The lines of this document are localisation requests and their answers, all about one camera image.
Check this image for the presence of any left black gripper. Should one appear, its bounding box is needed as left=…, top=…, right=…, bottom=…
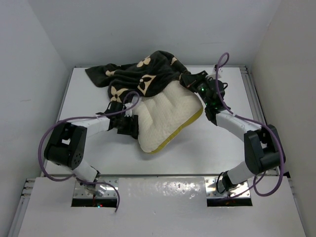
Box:
left=117, top=114, right=140, bottom=136

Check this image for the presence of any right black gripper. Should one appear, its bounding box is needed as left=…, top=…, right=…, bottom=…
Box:
left=182, top=71, right=211, bottom=107

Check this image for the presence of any cream yellow pillow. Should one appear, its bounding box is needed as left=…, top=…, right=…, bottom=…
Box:
left=133, top=81, right=203, bottom=154

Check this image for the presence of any black floral pillowcase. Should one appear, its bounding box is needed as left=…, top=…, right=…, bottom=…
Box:
left=85, top=50, right=190, bottom=103

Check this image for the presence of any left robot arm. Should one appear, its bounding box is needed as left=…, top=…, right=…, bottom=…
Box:
left=44, top=102, right=139, bottom=184

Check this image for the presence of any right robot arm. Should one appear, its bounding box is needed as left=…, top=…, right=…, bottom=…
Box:
left=180, top=71, right=285, bottom=194

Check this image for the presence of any white front cover board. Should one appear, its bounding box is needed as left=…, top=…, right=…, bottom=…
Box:
left=19, top=178, right=305, bottom=237

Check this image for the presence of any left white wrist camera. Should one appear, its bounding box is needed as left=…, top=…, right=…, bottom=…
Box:
left=124, top=102, right=135, bottom=117

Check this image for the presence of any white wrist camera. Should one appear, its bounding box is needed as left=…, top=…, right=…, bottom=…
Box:
left=124, top=102, right=135, bottom=117
left=213, top=64, right=223, bottom=75

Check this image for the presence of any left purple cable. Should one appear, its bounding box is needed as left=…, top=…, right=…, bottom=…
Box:
left=38, top=90, right=143, bottom=213

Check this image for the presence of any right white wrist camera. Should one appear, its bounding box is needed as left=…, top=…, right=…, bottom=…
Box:
left=213, top=64, right=223, bottom=75

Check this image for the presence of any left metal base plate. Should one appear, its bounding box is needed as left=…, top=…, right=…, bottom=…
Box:
left=73, top=176, right=119, bottom=199

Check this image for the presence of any metal base plate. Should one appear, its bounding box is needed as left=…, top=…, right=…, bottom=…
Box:
left=73, top=176, right=119, bottom=199
left=204, top=176, right=252, bottom=198

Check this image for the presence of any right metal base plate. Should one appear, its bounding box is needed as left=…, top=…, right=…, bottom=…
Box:
left=204, top=176, right=252, bottom=198

